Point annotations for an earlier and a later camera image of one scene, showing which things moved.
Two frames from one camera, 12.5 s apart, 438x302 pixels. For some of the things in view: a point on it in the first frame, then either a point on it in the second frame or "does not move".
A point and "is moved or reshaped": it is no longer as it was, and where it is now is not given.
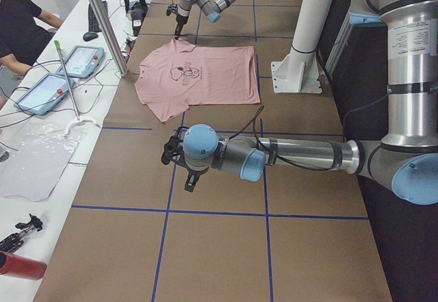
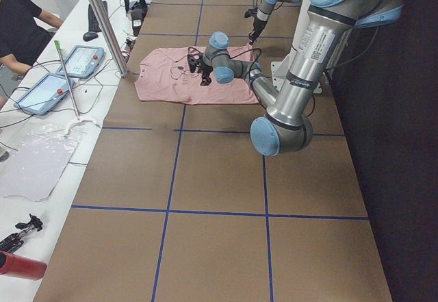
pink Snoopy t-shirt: (185, 75) is moved or reshaped
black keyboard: (94, 25) does not move
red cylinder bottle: (20, 266) does not move
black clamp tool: (12, 242) does not move
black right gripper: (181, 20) → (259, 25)
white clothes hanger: (79, 120) does not move
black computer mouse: (89, 36) does not move
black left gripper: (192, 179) → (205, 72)
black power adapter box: (138, 14) does not move
